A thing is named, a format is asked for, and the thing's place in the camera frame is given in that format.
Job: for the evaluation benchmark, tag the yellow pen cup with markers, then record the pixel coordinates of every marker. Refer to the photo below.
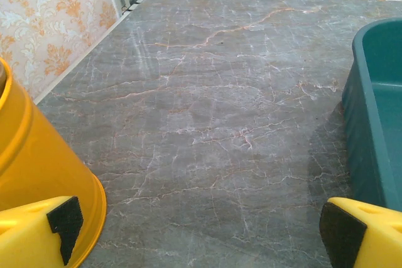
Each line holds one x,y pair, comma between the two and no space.
37,161

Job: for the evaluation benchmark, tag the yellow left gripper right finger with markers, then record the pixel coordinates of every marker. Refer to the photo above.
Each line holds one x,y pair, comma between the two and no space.
377,239

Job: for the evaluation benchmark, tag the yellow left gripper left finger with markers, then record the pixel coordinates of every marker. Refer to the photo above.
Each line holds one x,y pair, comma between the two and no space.
28,236

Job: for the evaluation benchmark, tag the teal plastic container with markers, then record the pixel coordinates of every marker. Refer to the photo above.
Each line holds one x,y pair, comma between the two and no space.
364,142

